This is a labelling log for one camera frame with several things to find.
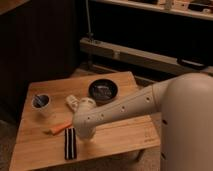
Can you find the white tube bottle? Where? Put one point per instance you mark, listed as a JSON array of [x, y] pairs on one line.
[[72, 102]]

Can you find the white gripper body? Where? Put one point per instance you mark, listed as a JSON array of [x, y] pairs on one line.
[[86, 135]]

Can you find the metal vertical pole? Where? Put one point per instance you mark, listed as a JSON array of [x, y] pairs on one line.
[[90, 34]]

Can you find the black white striped eraser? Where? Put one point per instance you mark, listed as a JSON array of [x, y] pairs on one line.
[[70, 144]]

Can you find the dark round bowl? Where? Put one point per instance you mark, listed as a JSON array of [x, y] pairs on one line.
[[103, 90]]

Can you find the orange carrot toy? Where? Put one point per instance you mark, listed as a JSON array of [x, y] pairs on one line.
[[57, 128]]

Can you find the black handle on shelf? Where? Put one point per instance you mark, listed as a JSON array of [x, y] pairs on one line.
[[193, 65]]

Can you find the clear plastic cup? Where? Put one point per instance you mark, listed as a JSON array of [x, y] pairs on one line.
[[42, 105]]

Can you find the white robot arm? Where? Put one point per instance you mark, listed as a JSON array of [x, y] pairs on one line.
[[186, 107]]

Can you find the wooden shelf rail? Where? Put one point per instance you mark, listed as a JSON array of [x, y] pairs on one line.
[[138, 57]]

